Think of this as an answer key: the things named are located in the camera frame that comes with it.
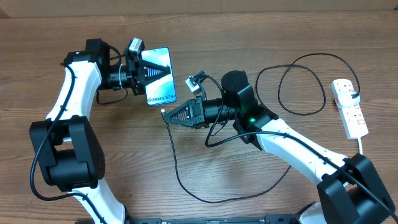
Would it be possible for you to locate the Samsung Galaxy smartphone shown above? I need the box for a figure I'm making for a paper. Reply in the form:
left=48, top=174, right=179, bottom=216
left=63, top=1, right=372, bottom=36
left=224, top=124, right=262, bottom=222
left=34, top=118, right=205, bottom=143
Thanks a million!
left=142, top=47, right=177, bottom=106

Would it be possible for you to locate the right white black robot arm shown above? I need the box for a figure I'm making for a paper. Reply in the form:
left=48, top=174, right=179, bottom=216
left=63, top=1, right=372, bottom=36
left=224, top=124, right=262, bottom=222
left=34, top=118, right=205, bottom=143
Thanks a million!
left=161, top=70, right=397, bottom=223

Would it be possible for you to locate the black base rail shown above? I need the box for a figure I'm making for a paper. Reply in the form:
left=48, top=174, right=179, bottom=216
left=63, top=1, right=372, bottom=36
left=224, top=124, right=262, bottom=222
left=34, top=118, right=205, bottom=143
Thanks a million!
left=125, top=214, right=300, bottom=224

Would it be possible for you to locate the white USB charger plug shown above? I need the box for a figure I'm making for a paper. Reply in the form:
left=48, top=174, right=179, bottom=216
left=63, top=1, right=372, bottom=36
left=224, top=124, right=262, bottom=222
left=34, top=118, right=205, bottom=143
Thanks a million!
left=335, top=91, right=361, bottom=108

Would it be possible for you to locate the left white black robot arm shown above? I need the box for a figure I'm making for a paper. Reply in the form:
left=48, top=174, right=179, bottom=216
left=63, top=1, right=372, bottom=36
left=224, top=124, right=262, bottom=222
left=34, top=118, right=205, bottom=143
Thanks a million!
left=29, top=38, right=176, bottom=223

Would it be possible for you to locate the white power strip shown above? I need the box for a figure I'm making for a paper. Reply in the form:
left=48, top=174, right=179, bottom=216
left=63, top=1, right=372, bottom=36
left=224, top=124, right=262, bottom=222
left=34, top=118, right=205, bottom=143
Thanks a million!
left=331, top=79, right=369, bottom=139

